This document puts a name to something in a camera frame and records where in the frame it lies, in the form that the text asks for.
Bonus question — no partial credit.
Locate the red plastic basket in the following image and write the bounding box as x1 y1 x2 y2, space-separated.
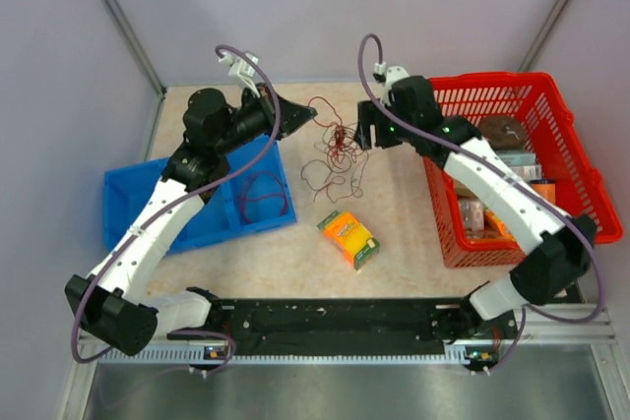
424 72 623 269

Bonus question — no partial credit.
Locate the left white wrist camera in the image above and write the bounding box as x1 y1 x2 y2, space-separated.
219 52 257 91

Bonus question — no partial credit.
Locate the blue plastic bin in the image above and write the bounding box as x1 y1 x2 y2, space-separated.
102 144 296 255

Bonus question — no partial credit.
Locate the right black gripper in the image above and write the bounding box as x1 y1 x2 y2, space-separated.
354 97 416 151

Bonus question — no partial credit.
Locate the orange sponge package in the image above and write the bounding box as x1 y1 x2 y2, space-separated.
317 210 381 271

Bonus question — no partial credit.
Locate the red wire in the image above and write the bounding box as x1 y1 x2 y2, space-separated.
307 97 363 175

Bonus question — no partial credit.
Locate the aluminium frame rail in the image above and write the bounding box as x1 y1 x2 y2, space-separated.
94 304 614 370

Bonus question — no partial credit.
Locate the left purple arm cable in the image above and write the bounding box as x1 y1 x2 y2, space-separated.
71 44 282 377

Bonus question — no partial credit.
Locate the teal small box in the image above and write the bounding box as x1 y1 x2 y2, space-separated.
496 150 537 167

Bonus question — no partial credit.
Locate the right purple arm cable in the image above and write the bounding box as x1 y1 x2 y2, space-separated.
357 33 604 377

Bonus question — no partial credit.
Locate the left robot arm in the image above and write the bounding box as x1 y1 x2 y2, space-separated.
64 84 317 356

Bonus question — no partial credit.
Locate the orange cylindrical can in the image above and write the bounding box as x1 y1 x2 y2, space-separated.
528 179 557 205

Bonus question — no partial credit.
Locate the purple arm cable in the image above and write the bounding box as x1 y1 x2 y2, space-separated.
357 33 604 377
71 44 282 377

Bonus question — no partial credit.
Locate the brown round lid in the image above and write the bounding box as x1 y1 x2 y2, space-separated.
478 115 527 150

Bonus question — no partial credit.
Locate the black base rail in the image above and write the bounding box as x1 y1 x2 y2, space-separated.
166 297 523 357

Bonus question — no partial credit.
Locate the brown wire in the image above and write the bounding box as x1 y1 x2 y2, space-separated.
236 169 290 227

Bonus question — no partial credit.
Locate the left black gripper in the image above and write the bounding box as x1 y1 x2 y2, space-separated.
214 83 316 156

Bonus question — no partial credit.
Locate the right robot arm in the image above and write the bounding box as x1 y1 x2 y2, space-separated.
369 67 597 337

